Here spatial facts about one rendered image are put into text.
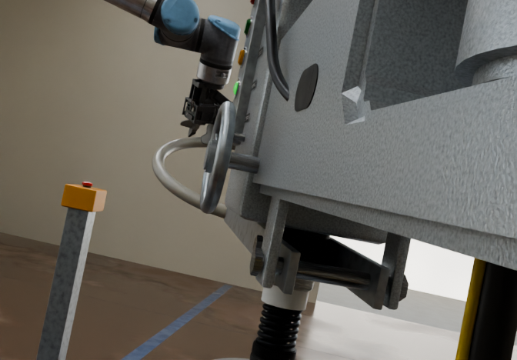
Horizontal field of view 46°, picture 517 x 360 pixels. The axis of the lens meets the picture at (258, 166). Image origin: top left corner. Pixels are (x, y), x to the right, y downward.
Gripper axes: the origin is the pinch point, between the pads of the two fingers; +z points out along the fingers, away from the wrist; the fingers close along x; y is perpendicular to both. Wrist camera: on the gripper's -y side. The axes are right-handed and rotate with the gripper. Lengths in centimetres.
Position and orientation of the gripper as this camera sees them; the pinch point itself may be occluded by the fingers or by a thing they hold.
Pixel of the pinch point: (203, 147)
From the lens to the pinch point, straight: 177.8
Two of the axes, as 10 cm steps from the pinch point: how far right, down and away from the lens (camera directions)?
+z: -2.4, 9.0, 3.6
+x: 5.5, 4.3, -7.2
